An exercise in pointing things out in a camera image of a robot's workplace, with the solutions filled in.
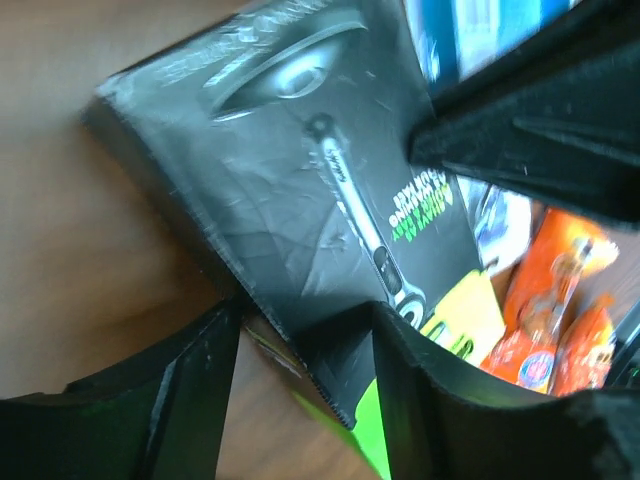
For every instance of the right blue razor blister pack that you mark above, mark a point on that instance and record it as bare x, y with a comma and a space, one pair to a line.
501, 222

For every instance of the left blue razor blister pack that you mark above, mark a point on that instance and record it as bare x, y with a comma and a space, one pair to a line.
454, 39

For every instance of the upper orange razor bag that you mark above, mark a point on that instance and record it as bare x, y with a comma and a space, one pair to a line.
566, 249

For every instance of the blue razor blister pack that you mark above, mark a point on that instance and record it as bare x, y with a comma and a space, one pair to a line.
501, 222
454, 39

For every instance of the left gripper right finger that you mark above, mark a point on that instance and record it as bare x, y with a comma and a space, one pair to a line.
446, 419

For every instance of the black green razor box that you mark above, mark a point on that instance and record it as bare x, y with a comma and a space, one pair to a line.
275, 145

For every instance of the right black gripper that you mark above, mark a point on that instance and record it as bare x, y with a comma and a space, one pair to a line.
556, 119

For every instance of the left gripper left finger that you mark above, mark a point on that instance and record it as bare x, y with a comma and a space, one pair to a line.
158, 414

